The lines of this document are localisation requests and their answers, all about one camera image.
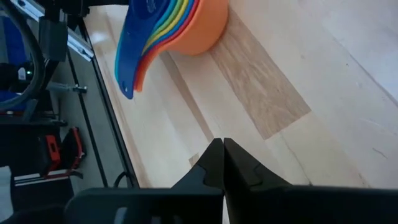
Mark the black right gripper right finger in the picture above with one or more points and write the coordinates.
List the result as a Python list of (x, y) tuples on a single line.
[(280, 205)]

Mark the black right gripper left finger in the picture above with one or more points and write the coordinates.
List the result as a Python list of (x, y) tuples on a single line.
[(199, 205)]

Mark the orange plastic measuring cup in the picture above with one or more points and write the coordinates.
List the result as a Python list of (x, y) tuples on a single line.
[(202, 31)]

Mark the red plastic measuring cup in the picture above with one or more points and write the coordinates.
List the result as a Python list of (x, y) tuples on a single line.
[(195, 9)]

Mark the blue plastic measuring cup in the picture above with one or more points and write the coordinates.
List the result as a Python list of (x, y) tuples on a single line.
[(189, 9)]

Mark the yellow plastic measuring cup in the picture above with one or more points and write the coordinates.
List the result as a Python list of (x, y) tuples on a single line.
[(184, 9)]

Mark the green plastic measuring cup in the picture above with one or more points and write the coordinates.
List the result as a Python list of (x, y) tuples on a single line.
[(177, 9)]

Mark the teal plastic measuring cup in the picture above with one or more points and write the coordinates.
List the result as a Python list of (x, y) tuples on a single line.
[(170, 9)]

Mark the red and black case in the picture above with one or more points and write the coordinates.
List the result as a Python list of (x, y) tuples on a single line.
[(53, 149)]

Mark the silver aluminium extrusion bar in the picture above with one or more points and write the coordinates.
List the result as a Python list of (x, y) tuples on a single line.
[(77, 43)]

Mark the black aluminium table frame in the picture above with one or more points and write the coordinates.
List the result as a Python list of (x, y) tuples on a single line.
[(119, 130)]

